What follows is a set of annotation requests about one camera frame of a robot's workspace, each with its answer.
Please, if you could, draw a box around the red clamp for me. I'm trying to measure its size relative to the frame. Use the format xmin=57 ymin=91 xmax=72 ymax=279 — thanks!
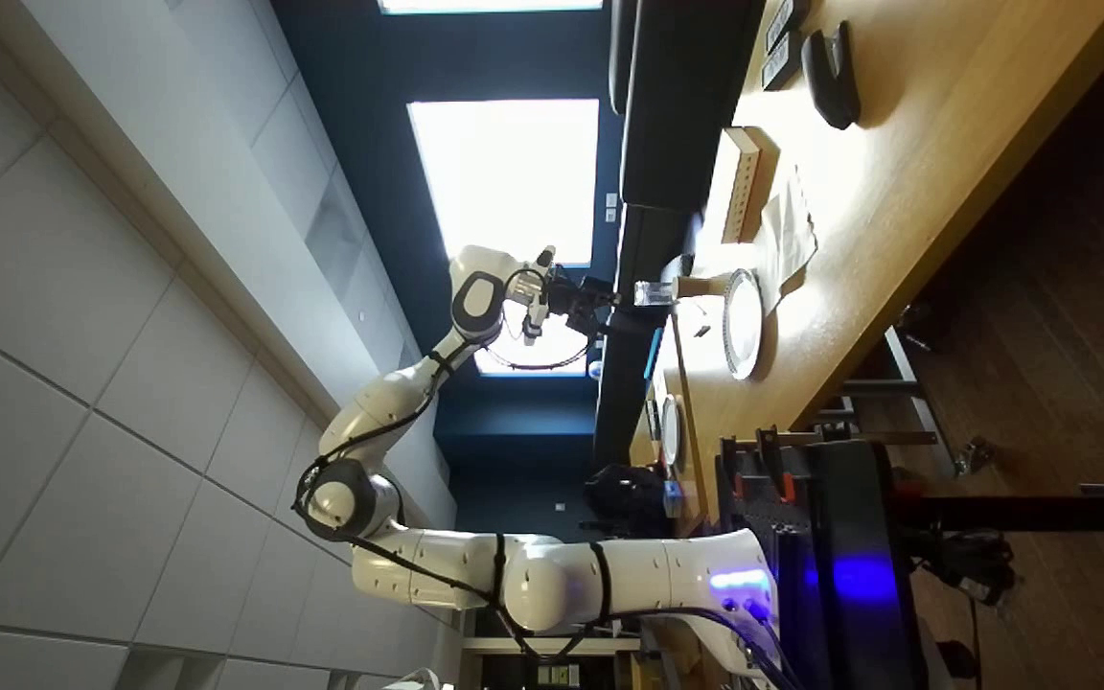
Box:
xmin=736 ymin=437 xmax=813 ymax=509

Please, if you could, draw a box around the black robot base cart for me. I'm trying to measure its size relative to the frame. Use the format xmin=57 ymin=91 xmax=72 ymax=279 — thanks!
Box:
xmin=715 ymin=432 xmax=931 ymax=690

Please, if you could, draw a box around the white paper napkin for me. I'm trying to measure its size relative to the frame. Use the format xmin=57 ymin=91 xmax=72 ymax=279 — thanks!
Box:
xmin=761 ymin=170 xmax=826 ymax=300

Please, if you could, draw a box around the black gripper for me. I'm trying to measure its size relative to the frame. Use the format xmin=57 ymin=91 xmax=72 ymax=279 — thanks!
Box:
xmin=537 ymin=265 xmax=621 ymax=336

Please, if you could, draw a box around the black metal table frame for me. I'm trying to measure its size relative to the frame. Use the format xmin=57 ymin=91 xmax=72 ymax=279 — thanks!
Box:
xmin=833 ymin=321 xmax=1104 ymax=533

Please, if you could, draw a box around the bright window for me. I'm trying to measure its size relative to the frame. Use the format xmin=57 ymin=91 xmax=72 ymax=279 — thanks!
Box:
xmin=374 ymin=0 xmax=604 ymax=377

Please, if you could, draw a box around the white plate with blue dots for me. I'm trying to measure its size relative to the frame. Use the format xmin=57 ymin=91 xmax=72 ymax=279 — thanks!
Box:
xmin=715 ymin=265 xmax=775 ymax=385

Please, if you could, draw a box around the dark flat object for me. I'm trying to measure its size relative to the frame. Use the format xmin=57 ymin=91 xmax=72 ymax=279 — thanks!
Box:
xmin=757 ymin=0 xmax=813 ymax=91

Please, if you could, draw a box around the flat rectangular box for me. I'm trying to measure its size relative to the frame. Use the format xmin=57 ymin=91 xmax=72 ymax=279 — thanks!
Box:
xmin=715 ymin=122 xmax=782 ymax=244

